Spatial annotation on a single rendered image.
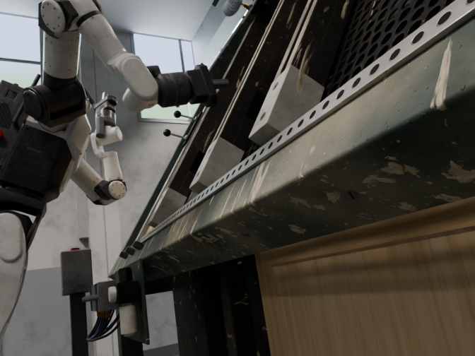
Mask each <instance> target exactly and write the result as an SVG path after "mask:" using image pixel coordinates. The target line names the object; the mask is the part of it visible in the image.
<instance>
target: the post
mask: <svg viewBox="0 0 475 356"><path fill-rule="evenodd" d="M85 296H86V294H85V293H78V294H73V295H70V296H69V299H70V316H71V350H72V356H88V341H87V340H86V338H87V337H88V331H87V316H86V303H85V302H82V298H83V297H85Z"/></svg>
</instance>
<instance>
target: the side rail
mask: <svg viewBox="0 0 475 356"><path fill-rule="evenodd" d="M204 108H205V106H204V105H203V103H200V104H199V106H198V107H197V110H196V112H195V113H194V116H193V117H194V118H195V117H196V116H198V115H199V113H200V112H202V111H203V109H204ZM193 124H194V120H193V119H191V121H190V123H189V125H188V127H187V128H186V130H185V132H184V134H183V136H186V135H188V133H189V132H190V130H191V128H192V126H193ZM183 143H184V139H183V138H181V139H180V142H179V143H178V145H177V147H176V149H175V151H174V153H173V154H172V157H171V158H170V161H169V162H168V164H167V166H166V168H165V170H164V172H163V173H162V175H161V177H160V179H159V181H158V183H157V185H156V187H155V189H154V190H153V193H152V194H151V196H150V198H149V200H148V202H147V204H146V206H145V208H144V209H143V211H142V213H141V215H140V217H139V219H138V220H137V222H136V224H135V226H134V229H133V230H132V231H131V234H130V235H129V238H128V240H127V242H126V243H125V245H124V247H123V249H122V251H125V249H126V248H127V247H128V246H131V245H132V244H133V243H134V241H135V240H136V238H137V236H138V234H139V232H140V231H141V228H142V227H143V224H144V223H145V221H146V218H147V217H148V214H149V213H150V212H151V209H152V207H153V205H154V203H155V202H156V199H157V197H158V196H159V194H160V192H161V190H162V188H163V186H164V184H165V182H166V180H167V178H168V177H169V175H170V173H171V171H172V169H173V167H174V165H175V163H176V161H177V159H178V157H179V156H180V153H181V152H182V149H183V147H182V145H183Z"/></svg>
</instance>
